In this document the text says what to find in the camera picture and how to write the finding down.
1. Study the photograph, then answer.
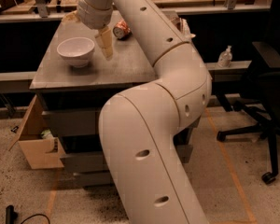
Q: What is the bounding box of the grey drawer cabinet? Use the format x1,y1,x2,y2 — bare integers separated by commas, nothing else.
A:
29,10,213,189

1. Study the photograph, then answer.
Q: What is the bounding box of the yellow brown chip bag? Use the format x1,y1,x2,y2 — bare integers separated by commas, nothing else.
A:
171,17,195,40

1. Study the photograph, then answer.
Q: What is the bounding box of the open cardboard box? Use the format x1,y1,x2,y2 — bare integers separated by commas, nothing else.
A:
9,96,64,169

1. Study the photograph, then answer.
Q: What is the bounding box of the black office chair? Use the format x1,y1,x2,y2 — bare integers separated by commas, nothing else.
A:
217,42,280,185

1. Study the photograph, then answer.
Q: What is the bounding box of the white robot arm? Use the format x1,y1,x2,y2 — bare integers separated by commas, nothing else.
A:
77,0,212,224

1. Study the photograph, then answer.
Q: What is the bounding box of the top grey drawer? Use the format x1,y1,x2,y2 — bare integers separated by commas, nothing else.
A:
42,109,99,137

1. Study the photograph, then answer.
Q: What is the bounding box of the white ceramic bowl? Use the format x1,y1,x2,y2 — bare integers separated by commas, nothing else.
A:
57,37,95,68

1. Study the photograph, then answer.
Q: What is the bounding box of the black cable on floor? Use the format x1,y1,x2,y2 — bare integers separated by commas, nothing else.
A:
5,204,50,224

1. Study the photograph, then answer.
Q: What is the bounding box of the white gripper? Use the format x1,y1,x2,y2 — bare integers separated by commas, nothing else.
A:
62,0,113,59

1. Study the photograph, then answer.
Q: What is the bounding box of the grey metal rail frame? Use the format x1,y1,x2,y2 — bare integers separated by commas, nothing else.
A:
0,0,272,95

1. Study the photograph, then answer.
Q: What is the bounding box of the red coke can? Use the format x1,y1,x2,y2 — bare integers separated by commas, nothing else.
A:
113,20,131,40

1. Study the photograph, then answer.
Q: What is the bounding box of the bottom grey drawer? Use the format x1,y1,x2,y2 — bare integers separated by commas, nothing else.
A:
74,172,113,187

